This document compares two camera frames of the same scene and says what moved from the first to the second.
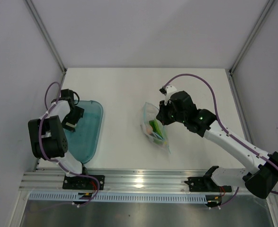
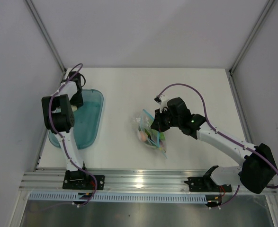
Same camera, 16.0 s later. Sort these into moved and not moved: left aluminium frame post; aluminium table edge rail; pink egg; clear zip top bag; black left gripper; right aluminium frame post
Moved: black left gripper; pink egg; clear zip top bag
Not moved: left aluminium frame post; aluminium table edge rail; right aluminium frame post
